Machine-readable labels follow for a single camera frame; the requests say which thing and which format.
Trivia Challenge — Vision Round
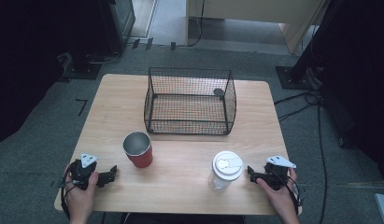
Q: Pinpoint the dark curtain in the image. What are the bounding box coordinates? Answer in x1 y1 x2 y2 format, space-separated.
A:
310 0 384 189
0 0 104 147

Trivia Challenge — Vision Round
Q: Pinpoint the right hand-held gripper cable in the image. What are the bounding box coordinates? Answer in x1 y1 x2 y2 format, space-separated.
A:
272 169 306 217

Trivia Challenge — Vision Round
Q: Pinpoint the thin black cable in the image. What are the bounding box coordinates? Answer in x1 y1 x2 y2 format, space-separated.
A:
87 49 124 65

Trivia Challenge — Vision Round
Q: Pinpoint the black wire mesh basket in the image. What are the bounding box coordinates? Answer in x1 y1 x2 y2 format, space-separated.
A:
143 66 237 136

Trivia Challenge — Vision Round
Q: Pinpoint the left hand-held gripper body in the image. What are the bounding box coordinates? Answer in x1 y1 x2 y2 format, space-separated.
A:
69 152 103 191

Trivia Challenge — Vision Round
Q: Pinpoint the black stand base plate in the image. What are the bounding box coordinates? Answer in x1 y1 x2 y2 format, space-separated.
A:
59 51 104 82

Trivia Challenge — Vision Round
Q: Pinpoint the person's left hand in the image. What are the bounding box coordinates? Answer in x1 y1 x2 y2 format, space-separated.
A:
64 163 100 219

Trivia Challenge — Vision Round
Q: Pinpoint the hand-held gripper cable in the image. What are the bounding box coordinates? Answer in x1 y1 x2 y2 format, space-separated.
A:
59 162 80 220
272 169 306 217

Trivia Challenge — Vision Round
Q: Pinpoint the beige wooden cabinet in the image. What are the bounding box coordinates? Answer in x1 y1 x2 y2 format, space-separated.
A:
184 0 334 55

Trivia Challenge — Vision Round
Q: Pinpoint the white flat object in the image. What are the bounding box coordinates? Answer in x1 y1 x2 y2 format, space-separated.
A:
373 192 384 224

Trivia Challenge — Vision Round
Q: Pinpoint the black cabinet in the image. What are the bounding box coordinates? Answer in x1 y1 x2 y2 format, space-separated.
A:
97 0 137 56

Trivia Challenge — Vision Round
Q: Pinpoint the black metal stand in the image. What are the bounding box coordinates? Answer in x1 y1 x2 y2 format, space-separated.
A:
275 0 338 91

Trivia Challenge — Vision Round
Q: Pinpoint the long black floor cable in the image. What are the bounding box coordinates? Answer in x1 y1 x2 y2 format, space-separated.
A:
316 101 329 224

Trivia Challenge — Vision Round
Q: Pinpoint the left hand-held gripper cable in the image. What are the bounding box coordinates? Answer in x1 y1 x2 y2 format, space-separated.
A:
59 162 80 220

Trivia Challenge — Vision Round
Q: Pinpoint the red metal cup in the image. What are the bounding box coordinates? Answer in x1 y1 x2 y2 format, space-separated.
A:
122 131 154 169

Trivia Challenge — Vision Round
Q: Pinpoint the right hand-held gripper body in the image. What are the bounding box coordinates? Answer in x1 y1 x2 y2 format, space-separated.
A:
263 155 297 191

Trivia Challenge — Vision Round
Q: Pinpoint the person's right hand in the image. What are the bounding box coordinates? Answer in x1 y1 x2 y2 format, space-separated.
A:
255 167 302 218

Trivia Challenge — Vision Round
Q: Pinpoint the black hanging cable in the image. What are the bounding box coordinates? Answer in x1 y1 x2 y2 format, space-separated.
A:
176 0 206 49

